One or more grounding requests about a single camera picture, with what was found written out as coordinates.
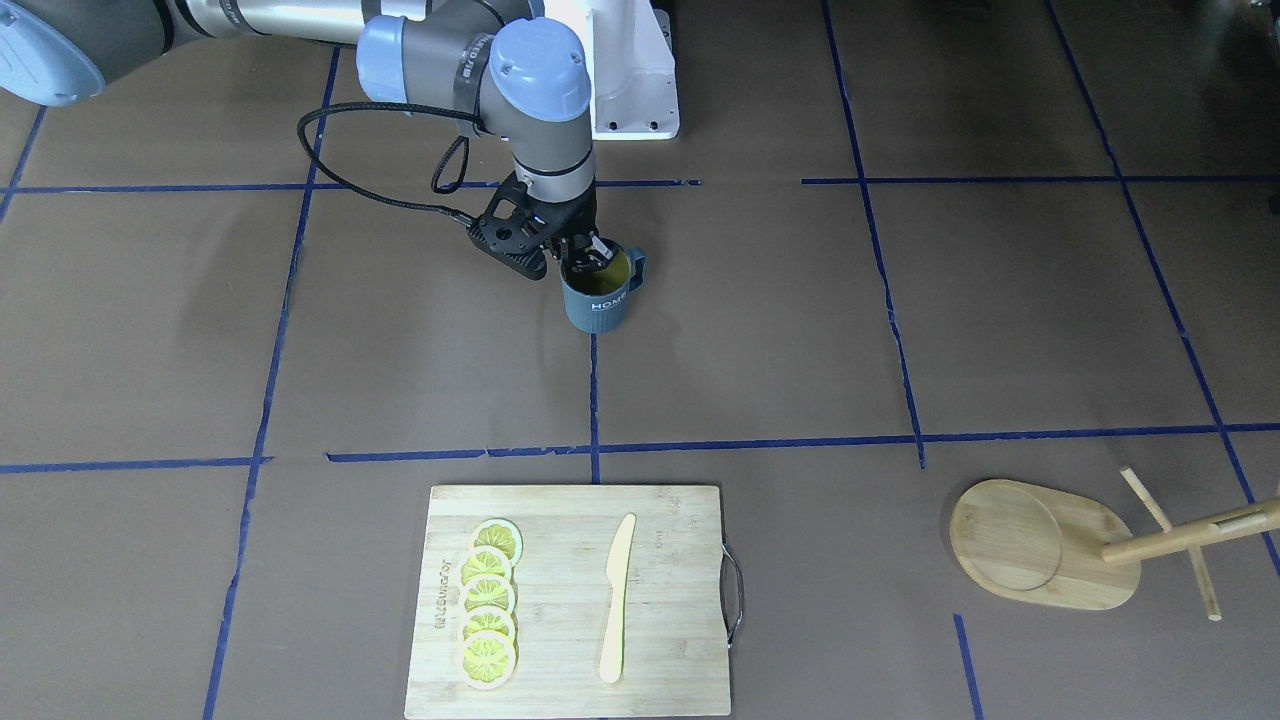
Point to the wooden cup storage rack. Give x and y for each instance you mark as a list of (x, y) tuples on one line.
[(1034, 544)]

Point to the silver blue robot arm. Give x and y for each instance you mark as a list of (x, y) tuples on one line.
[(501, 69)]

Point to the yellow plastic knife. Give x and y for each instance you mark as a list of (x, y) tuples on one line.
[(612, 656)]

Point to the bamboo cutting board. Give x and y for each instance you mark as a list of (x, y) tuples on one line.
[(677, 642)]

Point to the white pillar with base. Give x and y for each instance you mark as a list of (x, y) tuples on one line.
[(631, 62)]

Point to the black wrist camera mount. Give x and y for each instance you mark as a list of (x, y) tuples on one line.
[(502, 231)]

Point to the dark blue ceramic mug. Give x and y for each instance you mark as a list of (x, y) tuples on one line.
[(596, 300)]

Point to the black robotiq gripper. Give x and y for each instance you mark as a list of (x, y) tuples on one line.
[(574, 220)]

